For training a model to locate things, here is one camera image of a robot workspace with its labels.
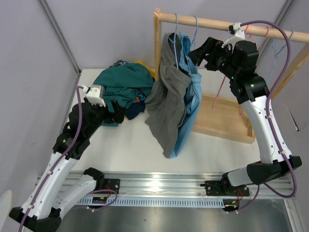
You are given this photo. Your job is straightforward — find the navy blue shorts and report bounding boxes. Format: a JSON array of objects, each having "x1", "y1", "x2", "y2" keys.
[{"x1": 125, "y1": 101, "x2": 145, "y2": 120}]

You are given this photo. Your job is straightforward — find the light blue shorts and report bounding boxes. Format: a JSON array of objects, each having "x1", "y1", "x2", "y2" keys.
[{"x1": 170, "y1": 32, "x2": 202, "y2": 159}]

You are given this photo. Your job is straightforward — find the dark green shorts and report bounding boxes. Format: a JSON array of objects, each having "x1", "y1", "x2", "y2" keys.
[{"x1": 93, "y1": 63, "x2": 155, "y2": 127}]

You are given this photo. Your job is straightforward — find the grey shorts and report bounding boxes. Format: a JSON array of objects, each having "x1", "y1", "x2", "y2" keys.
[{"x1": 145, "y1": 33, "x2": 191, "y2": 158}]

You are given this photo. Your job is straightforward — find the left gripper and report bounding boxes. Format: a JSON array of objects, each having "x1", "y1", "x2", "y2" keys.
[{"x1": 84, "y1": 96, "x2": 126, "y2": 137}]

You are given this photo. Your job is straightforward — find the blue hanger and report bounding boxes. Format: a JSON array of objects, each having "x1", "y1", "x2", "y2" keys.
[
  {"x1": 266, "y1": 39, "x2": 287, "y2": 84},
  {"x1": 192, "y1": 16, "x2": 198, "y2": 48},
  {"x1": 169, "y1": 13, "x2": 180, "y2": 70}
]

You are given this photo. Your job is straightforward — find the aluminium mounting rail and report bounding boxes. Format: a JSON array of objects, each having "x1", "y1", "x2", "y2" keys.
[{"x1": 60, "y1": 171, "x2": 293, "y2": 199}]

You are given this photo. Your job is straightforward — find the wooden clothes rack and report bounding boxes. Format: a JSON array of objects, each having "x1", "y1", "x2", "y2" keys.
[{"x1": 154, "y1": 8, "x2": 309, "y2": 145}]

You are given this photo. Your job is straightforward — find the yellow plastic tray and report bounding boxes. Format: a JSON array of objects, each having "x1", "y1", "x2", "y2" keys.
[{"x1": 135, "y1": 60, "x2": 156, "y2": 80}]

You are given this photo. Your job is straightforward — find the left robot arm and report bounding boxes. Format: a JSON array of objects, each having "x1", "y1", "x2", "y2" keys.
[{"x1": 9, "y1": 100, "x2": 126, "y2": 232}]

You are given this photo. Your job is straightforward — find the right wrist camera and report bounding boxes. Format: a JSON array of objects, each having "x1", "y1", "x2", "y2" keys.
[{"x1": 221, "y1": 22, "x2": 245, "y2": 48}]

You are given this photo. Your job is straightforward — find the slotted cable duct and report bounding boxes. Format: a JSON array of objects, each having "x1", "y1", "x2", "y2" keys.
[{"x1": 77, "y1": 196, "x2": 226, "y2": 208}]

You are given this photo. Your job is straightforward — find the orange teal patterned shorts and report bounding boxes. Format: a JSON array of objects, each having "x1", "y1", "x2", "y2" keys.
[{"x1": 109, "y1": 60, "x2": 146, "y2": 103}]

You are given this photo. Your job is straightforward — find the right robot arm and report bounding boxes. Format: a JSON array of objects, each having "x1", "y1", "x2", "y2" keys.
[{"x1": 189, "y1": 37, "x2": 302, "y2": 195}]

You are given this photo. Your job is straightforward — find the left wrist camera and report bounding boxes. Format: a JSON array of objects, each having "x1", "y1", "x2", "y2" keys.
[{"x1": 81, "y1": 85, "x2": 106, "y2": 107}]

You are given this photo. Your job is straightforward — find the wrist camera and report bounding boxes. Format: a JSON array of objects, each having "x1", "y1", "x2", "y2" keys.
[
  {"x1": 221, "y1": 22, "x2": 245, "y2": 48},
  {"x1": 81, "y1": 85, "x2": 106, "y2": 107}
]

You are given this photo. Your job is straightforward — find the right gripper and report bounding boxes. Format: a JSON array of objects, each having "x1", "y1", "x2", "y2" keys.
[{"x1": 188, "y1": 37, "x2": 239, "y2": 80}]

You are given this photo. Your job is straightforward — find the pink hanger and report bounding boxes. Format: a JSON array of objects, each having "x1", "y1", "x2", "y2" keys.
[
  {"x1": 211, "y1": 76, "x2": 226, "y2": 109},
  {"x1": 239, "y1": 25, "x2": 269, "y2": 115}
]

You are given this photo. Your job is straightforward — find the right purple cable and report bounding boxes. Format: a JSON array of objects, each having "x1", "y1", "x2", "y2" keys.
[{"x1": 225, "y1": 20, "x2": 298, "y2": 215}]

